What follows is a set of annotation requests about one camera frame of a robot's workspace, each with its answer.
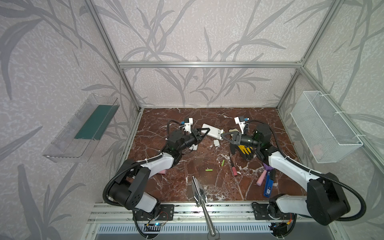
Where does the red white remote control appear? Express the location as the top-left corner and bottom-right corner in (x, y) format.
(190, 145), (198, 151)

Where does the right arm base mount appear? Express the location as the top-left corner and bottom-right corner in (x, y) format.
(251, 202), (294, 222)

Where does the blue lighter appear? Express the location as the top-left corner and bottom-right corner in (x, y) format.
(264, 169), (276, 198)

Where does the metal trowel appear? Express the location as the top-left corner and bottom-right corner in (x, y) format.
(192, 176), (217, 237)

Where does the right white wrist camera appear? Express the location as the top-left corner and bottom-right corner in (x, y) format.
(234, 116), (250, 135)

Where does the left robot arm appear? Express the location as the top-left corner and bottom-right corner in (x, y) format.
(103, 128), (211, 215)

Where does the white green-screen remote control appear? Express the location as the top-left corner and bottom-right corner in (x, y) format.
(202, 124), (224, 141)

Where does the yellow black work glove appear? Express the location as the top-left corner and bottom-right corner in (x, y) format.
(230, 143), (255, 161)

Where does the clear plastic wall shelf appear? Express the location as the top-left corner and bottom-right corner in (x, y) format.
(43, 94), (120, 163)

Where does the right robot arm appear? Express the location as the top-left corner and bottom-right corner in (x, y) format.
(221, 122), (367, 226)

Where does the white wire wall basket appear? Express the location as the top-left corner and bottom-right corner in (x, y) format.
(291, 91), (363, 164)

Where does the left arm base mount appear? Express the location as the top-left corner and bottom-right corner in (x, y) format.
(133, 204), (175, 221)

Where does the pink handled screwdriver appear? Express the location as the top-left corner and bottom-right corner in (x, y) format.
(229, 153), (238, 177)

